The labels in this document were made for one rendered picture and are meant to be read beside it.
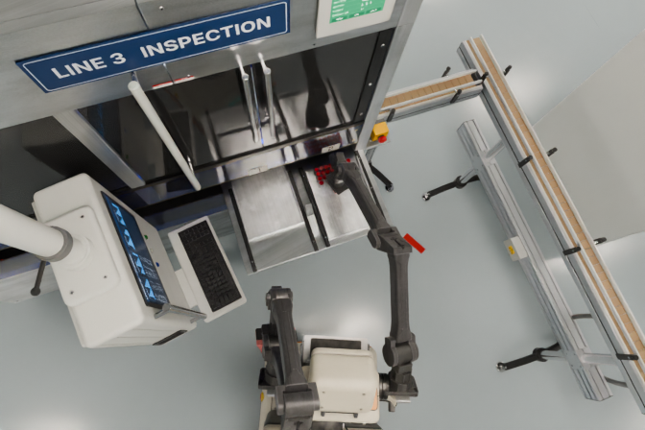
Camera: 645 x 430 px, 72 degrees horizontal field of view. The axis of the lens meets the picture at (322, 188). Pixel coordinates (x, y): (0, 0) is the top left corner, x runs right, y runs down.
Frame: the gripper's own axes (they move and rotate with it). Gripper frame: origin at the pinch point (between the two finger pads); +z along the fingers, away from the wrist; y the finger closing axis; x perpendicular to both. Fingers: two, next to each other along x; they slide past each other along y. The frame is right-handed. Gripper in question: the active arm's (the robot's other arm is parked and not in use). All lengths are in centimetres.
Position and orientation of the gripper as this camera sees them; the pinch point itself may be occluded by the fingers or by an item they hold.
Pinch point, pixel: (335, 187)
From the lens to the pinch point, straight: 204.6
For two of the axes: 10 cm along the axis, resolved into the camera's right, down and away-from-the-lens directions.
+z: -0.7, 3.0, 9.5
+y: -5.4, -8.1, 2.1
